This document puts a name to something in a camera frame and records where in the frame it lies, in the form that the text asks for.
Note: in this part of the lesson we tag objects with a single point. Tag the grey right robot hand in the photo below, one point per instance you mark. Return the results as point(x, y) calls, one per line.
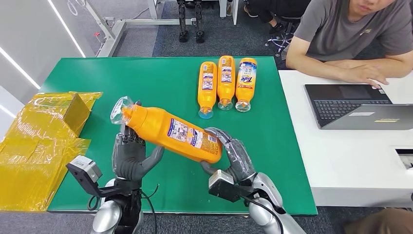
point(240, 158)

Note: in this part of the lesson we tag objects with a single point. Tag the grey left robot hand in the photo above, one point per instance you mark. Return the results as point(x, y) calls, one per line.
point(129, 161)

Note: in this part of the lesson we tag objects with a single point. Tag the orange Tide detergent bottle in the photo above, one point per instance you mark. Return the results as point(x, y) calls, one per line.
point(245, 92)

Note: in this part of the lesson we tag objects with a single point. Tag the orange detergent bottle blue cap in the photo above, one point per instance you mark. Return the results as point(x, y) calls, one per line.
point(206, 97)

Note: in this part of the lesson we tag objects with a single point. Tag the green table mat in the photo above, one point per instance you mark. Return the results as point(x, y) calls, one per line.
point(161, 80)

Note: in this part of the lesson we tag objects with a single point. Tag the yellow film wrapped cardboard box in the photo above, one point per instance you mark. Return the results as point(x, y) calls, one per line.
point(38, 151)

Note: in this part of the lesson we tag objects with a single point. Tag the white desk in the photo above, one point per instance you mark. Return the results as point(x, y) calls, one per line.
point(342, 161)

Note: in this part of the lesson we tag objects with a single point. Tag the dark grey laptop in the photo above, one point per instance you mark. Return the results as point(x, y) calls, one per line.
point(342, 106)

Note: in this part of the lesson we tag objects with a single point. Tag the office chair base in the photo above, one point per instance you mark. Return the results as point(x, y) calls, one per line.
point(280, 40)

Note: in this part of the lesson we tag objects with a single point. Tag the black robot leg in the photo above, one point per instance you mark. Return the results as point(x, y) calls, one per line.
point(183, 22)
point(199, 22)

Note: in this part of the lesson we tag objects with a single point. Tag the white furniture leg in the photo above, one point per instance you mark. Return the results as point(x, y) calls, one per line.
point(235, 9)

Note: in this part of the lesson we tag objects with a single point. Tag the person with black shoes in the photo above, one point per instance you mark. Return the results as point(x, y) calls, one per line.
point(267, 8)

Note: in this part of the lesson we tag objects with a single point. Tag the brown rounded object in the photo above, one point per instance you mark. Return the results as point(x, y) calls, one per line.
point(384, 223)

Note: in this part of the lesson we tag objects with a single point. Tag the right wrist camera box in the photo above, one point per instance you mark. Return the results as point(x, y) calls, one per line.
point(222, 190)

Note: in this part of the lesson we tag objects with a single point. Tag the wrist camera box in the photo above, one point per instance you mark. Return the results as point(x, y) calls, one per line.
point(222, 190)
point(84, 169)

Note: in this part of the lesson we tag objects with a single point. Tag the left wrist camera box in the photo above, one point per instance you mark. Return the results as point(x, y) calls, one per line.
point(84, 169)

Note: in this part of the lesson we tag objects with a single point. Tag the white metal frame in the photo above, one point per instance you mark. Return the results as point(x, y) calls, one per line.
point(116, 29)

